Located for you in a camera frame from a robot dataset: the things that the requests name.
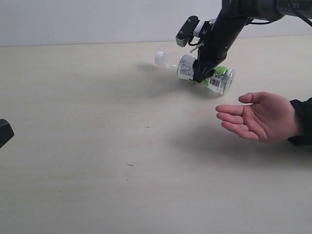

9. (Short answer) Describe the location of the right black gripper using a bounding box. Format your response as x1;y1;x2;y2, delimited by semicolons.
193;20;234;83

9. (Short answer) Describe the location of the lime label clear bottle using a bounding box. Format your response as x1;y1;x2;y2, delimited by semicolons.
154;51;234;95

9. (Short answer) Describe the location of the black sleeved forearm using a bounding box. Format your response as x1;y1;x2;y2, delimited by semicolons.
288;98;312;146

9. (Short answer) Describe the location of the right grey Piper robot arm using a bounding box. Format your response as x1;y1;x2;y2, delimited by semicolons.
193;0;312;83

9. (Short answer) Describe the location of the open palm human hand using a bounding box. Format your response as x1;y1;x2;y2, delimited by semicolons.
215;92;303;142

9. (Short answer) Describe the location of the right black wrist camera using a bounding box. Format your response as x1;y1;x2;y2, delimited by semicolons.
175;16;200;47

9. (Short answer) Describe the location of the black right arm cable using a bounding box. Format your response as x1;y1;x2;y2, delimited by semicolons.
243;0;312;26

